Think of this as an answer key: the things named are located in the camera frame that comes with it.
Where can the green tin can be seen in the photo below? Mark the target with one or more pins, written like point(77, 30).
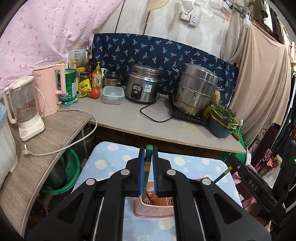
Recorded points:
point(71, 88)

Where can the green chopstick gold band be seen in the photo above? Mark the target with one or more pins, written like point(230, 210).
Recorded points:
point(147, 167)

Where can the pink electric kettle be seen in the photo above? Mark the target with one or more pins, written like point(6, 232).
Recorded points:
point(50, 82)

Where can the green plastic basin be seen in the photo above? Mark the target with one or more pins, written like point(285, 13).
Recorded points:
point(64, 174)

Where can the white dish drainer box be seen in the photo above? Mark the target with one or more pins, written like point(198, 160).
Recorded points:
point(8, 156)

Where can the yellow oil bottle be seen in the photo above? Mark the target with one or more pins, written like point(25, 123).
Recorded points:
point(97, 76)

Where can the pink perforated utensil basket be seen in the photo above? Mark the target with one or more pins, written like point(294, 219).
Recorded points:
point(158, 208)

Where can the small steel lidded pot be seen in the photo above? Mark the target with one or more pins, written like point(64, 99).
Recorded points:
point(112, 79)

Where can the red tomato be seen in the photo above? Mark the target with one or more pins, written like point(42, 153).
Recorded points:
point(95, 93)

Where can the white blender jug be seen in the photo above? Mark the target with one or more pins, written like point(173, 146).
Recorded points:
point(21, 104)

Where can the white power cable plug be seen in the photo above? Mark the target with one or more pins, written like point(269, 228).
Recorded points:
point(28, 152)

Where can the dark red chopstick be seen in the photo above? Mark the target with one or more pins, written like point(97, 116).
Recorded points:
point(147, 194)

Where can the navy floral cloth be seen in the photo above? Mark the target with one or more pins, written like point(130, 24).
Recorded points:
point(118, 52)

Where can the large steel steamer pot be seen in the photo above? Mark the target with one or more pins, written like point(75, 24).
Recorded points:
point(195, 87)

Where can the blue planet pattern tablecloth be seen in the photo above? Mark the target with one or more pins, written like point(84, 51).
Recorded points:
point(107, 158)

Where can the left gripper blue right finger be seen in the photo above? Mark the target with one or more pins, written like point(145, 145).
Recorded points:
point(154, 166)

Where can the steel rice cooker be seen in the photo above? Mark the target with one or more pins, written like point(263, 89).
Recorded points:
point(143, 83)

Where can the blue basin with greens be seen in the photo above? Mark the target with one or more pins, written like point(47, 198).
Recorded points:
point(221, 120)

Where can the beige hanging curtain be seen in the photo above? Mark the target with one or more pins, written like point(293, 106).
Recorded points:
point(262, 90)

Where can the clear food container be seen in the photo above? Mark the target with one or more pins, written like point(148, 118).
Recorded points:
point(113, 95)

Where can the black induction cooker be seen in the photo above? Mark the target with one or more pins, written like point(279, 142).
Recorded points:
point(178, 115)

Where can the white carton box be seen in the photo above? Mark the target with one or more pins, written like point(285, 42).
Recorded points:
point(79, 56)

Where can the pink dotted curtain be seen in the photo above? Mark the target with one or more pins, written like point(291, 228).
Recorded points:
point(42, 32)

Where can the yellow snack packet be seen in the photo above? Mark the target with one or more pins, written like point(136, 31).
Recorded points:
point(84, 86)

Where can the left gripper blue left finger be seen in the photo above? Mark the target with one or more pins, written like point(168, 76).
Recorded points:
point(141, 170)

